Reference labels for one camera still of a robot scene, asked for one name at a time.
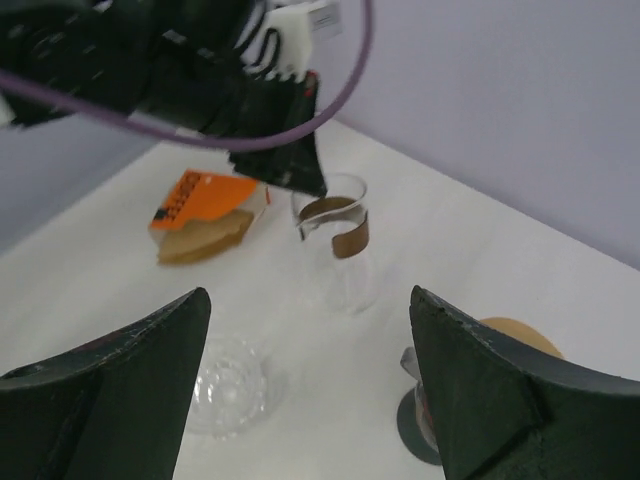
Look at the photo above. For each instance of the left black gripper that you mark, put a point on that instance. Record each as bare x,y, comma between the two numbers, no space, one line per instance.
172,60

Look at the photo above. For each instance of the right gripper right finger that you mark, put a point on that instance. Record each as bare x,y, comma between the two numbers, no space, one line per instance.
502,409

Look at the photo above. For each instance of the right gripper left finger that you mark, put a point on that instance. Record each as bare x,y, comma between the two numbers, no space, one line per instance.
113,408

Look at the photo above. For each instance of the orange coffee filter box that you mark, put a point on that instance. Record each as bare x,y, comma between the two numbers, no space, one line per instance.
206,214

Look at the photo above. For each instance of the clear glass flask with coffee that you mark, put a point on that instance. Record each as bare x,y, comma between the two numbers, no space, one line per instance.
334,234

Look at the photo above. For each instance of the dark carafe with red lid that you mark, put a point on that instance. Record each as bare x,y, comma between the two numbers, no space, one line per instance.
410,433

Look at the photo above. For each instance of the brown paper coffee filter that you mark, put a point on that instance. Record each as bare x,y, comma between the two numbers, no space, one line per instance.
523,333

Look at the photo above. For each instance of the grey transparent dripper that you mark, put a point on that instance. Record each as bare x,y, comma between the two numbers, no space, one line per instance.
409,364

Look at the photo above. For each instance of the clear glass dripper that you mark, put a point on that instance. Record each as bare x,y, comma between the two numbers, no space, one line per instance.
230,389

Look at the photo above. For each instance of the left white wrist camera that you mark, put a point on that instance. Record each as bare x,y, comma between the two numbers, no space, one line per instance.
278,42

